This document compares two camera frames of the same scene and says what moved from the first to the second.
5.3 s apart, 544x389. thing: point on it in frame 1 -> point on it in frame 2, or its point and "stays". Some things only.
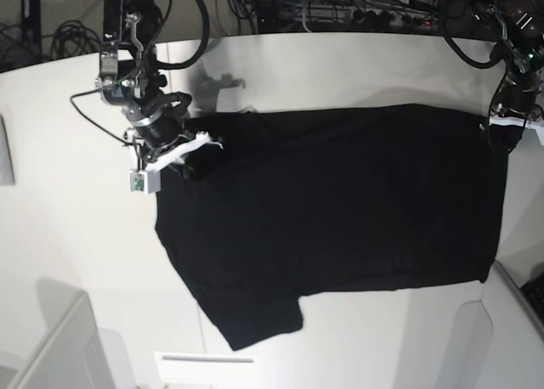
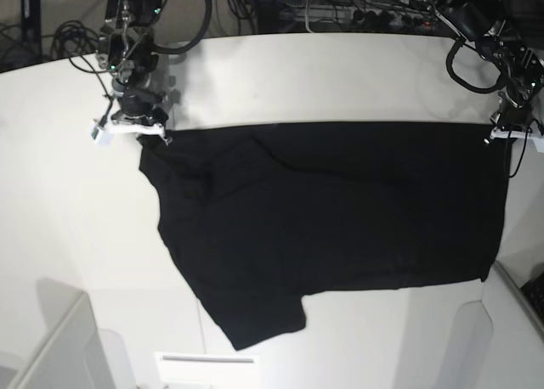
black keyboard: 534,291 stays
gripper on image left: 163,138 -> 142,112
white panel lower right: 498,342 stays
